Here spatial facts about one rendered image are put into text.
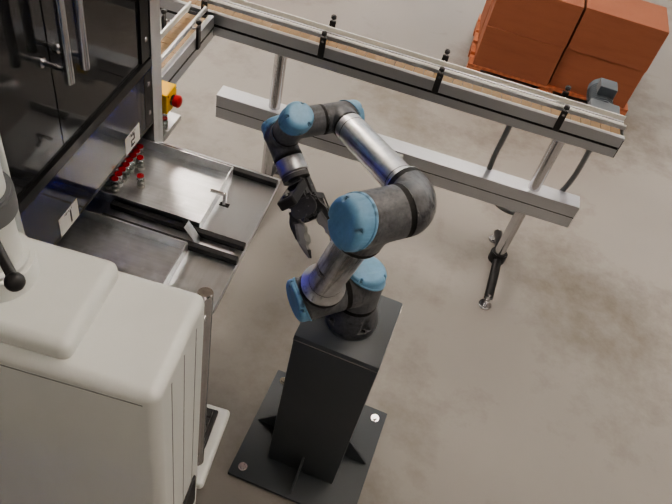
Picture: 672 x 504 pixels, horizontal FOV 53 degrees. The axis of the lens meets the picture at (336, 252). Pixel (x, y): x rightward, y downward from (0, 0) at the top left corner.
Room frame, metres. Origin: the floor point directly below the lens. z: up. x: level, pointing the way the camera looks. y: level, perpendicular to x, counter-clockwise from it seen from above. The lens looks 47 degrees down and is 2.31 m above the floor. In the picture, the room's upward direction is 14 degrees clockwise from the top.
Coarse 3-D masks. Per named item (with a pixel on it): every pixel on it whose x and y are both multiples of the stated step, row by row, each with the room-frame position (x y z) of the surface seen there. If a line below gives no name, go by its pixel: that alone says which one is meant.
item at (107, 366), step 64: (64, 256) 0.54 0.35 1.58; (0, 320) 0.42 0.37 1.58; (64, 320) 0.45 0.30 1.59; (128, 320) 0.49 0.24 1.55; (192, 320) 0.52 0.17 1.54; (0, 384) 0.40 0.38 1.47; (64, 384) 0.39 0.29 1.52; (128, 384) 0.40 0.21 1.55; (192, 384) 0.52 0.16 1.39; (0, 448) 0.40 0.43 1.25; (64, 448) 0.40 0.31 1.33; (128, 448) 0.39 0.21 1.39; (192, 448) 0.52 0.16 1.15
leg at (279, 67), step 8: (280, 56) 2.33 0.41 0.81; (280, 64) 2.34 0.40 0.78; (280, 72) 2.34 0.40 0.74; (272, 80) 2.34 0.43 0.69; (280, 80) 2.34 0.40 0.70; (272, 88) 2.34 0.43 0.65; (280, 88) 2.34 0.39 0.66; (272, 96) 2.34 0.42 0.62; (280, 96) 2.35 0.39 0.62; (272, 104) 2.34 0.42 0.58; (280, 104) 2.36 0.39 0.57; (264, 144) 2.35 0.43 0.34; (264, 152) 2.34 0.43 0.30; (264, 160) 2.34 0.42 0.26; (272, 160) 2.35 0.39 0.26; (264, 168) 2.34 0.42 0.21
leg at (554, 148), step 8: (552, 144) 2.25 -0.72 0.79; (560, 144) 2.24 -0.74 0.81; (552, 152) 2.24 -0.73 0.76; (544, 160) 2.25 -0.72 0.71; (552, 160) 2.24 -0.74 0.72; (544, 168) 2.24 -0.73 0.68; (536, 176) 2.25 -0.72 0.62; (544, 176) 2.24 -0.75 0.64; (536, 184) 2.24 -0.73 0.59; (512, 216) 2.26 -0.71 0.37; (520, 216) 2.24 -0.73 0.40; (512, 224) 2.25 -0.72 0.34; (520, 224) 2.25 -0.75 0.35; (504, 232) 2.26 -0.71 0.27; (512, 232) 2.24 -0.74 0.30; (504, 240) 2.24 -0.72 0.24; (496, 248) 2.26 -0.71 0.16; (504, 248) 2.24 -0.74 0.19
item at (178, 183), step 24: (144, 144) 1.55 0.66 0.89; (168, 168) 1.48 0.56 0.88; (192, 168) 1.51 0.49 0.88; (216, 168) 1.53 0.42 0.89; (120, 192) 1.34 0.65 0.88; (144, 192) 1.36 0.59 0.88; (168, 192) 1.39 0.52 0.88; (192, 192) 1.41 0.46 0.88; (168, 216) 1.28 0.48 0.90; (192, 216) 1.32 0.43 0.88
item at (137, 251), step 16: (80, 224) 1.18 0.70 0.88; (96, 224) 1.20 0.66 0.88; (112, 224) 1.20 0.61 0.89; (128, 224) 1.20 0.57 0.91; (64, 240) 1.12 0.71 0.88; (80, 240) 1.13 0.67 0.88; (96, 240) 1.14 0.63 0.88; (112, 240) 1.16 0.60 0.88; (128, 240) 1.17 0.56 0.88; (144, 240) 1.19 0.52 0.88; (160, 240) 1.19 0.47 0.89; (176, 240) 1.19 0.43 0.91; (96, 256) 1.09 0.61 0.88; (112, 256) 1.10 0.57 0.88; (128, 256) 1.12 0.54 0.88; (144, 256) 1.13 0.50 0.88; (160, 256) 1.14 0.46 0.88; (176, 256) 1.16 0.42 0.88; (128, 272) 1.07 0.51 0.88; (144, 272) 1.08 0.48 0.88; (160, 272) 1.09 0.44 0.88
